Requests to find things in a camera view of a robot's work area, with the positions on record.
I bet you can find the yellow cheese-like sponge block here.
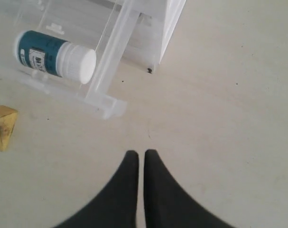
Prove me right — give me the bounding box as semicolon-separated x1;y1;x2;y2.
0;105;18;152

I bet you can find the clear drawer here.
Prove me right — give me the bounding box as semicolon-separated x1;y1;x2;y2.
0;0;140;119

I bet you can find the white plastic drawer cabinet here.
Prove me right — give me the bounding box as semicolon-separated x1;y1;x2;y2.
88;0;186;74

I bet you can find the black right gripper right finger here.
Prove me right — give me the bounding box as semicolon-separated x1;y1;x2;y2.
143;149;232;228

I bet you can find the white teal-labelled pill bottle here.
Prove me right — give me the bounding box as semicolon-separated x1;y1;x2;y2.
13;30;97;85

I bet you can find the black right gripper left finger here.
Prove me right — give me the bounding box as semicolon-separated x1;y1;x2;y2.
57;151;139;228

